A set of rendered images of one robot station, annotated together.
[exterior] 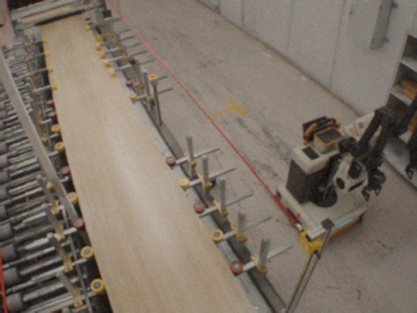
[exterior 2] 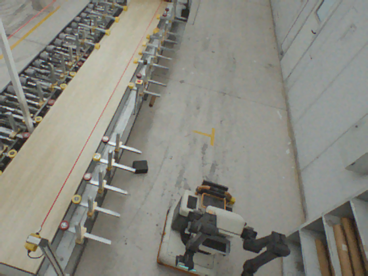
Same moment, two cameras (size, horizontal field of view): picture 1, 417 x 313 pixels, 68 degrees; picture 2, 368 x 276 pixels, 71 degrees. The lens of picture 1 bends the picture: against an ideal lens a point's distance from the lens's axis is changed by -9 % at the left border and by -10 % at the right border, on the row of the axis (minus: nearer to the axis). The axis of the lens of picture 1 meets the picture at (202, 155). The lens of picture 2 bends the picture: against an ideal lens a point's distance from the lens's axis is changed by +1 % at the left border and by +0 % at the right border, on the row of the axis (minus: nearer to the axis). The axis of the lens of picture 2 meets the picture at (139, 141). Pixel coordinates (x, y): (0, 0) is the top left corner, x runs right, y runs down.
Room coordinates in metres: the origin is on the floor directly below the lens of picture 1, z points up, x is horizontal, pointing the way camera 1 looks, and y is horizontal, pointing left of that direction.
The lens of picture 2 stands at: (0.53, -0.94, 3.07)
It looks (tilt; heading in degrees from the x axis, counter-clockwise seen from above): 51 degrees down; 30
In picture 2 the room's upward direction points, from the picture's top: 11 degrees clockwise
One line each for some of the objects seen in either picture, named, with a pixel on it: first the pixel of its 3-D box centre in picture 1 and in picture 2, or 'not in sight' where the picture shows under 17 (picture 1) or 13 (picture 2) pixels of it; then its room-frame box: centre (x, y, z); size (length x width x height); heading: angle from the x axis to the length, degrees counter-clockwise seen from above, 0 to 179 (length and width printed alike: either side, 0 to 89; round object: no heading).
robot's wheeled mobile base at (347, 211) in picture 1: (319, 203); (189, 240); (1.86, -1.09, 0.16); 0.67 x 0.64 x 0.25; 23
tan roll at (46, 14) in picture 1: (58, 11); not in sight; (5.18, 2.11, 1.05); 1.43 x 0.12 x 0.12; 113
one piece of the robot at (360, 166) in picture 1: (366, 160); (212, 242); (1.59, -1.20, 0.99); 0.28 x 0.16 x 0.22; 113
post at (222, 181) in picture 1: (222, 202); (100, 184); (1.40, -0.11, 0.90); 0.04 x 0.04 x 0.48; 23
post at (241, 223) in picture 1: (240, 233); (91, 209); (1.17, -0.21, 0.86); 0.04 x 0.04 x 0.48; 23
